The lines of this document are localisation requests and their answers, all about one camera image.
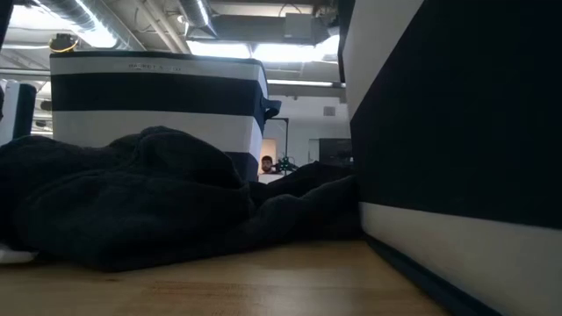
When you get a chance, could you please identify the grey ventilation unit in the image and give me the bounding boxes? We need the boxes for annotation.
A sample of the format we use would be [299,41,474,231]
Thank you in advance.
[210,12,330,45]

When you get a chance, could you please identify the person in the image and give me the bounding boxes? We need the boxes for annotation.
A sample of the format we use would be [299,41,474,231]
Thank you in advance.
[259,154,276,176]

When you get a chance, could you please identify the navy white striped fabric bin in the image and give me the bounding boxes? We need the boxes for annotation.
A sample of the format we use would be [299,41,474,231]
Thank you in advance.
[49,50,282,183]
[337,0,562,316]

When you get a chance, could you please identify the grey T-shirt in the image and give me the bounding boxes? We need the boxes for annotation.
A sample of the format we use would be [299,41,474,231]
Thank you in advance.
[0,244,40,265]

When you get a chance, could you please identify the black yellow round device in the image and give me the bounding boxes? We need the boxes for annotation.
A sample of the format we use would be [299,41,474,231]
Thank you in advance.
[47,32,80,54]

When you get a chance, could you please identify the navy garment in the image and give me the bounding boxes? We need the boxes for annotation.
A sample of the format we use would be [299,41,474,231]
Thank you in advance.
[0,126,256,271]

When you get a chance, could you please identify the ceiling light panel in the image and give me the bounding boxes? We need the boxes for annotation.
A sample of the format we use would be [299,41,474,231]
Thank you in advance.
[186,39,342,63]

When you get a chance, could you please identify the black upright pillar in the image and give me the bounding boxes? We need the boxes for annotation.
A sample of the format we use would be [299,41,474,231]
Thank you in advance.
[0,81,39,146]

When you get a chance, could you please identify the silver spiral duct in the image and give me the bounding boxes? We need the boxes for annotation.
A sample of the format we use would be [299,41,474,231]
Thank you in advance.
[177,0,219,39]
[39,0,146,52]

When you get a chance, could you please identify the black door frame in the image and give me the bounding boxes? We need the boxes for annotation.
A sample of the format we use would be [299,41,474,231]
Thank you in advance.
[263,117,290,175]

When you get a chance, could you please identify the plain black garment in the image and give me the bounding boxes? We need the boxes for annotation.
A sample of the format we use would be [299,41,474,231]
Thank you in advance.
[245,161,364,247]

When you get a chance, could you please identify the black monitor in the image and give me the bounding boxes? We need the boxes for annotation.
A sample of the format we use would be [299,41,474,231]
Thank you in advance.
[318,138,354,168]

